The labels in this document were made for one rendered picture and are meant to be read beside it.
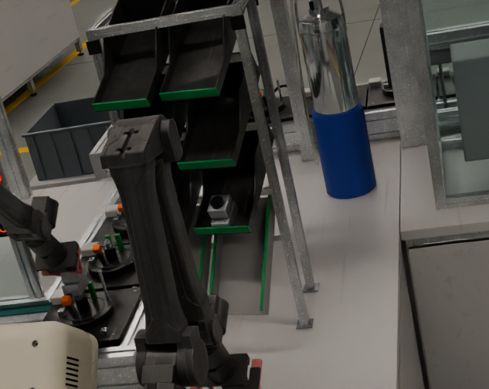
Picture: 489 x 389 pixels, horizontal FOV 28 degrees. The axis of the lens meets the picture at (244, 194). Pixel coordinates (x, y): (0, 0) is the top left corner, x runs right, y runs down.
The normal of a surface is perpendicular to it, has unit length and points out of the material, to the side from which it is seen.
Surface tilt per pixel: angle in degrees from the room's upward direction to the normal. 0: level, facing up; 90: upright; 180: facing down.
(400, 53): 90
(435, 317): 90
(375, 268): 0
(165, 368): 37
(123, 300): 0
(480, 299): 90
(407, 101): 90
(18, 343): 48
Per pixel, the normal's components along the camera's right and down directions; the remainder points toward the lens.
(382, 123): -0.15, 0.43
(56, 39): 0.95, -0.10
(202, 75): -0.33, -0.62
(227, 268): -0.37, -0.32
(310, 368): -0.21, -0.90
